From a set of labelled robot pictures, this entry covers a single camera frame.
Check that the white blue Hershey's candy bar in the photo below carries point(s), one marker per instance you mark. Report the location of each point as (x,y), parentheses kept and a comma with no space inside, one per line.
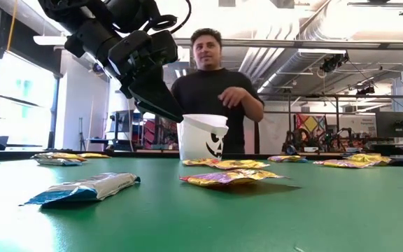
(89,187)
(59,162)

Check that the silver air ducts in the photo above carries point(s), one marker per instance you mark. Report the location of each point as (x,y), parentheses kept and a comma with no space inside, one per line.
(275,59)

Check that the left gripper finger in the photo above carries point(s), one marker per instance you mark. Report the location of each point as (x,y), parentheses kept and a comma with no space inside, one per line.
(164,91)
(149,98)

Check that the person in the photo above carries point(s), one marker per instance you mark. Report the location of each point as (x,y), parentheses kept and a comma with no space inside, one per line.
(208,94)

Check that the black track light cluster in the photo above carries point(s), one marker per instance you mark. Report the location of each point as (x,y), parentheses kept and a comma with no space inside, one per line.
(334,61)

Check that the yellow Sour Patch candy packet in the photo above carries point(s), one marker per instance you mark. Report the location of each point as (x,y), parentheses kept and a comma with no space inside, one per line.
(285,158)
(369,158)
(65,156)
(222,178)
(94,155)
(240,164)
(341,163)
(198,162)

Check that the black metal rack frame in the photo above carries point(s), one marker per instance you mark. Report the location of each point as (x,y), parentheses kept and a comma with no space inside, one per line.
(327,95)

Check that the colourful diamond hanging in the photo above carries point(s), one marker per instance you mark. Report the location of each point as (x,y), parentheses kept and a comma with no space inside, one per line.
(310,123)

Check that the black widescreen monitor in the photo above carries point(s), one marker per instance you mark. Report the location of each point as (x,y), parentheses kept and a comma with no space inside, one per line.
(395,124)

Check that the green table mat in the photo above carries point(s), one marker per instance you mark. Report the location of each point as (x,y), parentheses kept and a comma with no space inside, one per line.
(201,217)

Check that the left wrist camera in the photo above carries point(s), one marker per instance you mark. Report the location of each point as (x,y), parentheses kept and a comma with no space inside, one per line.
(164,47)

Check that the black ceiling spotlight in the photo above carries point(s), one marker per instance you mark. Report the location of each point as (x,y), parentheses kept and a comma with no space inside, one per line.
(98,69)

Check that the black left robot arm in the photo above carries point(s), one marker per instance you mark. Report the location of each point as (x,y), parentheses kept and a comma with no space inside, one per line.
(93,31)

